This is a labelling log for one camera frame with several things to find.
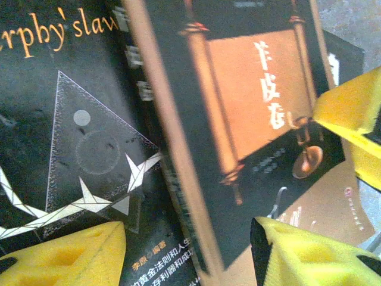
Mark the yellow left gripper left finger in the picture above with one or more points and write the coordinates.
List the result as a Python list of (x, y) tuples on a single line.
[(59, 262)]

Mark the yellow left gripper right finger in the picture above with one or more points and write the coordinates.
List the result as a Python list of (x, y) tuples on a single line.
[(312, 262)]

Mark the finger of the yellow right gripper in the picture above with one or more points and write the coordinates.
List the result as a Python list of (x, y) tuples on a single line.
[(351, 107)]

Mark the black book with scroll picture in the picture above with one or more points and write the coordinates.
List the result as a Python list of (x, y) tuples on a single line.
[(253, 89)]

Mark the black book orange title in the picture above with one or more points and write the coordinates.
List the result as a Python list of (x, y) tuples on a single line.
[(74, 104)]

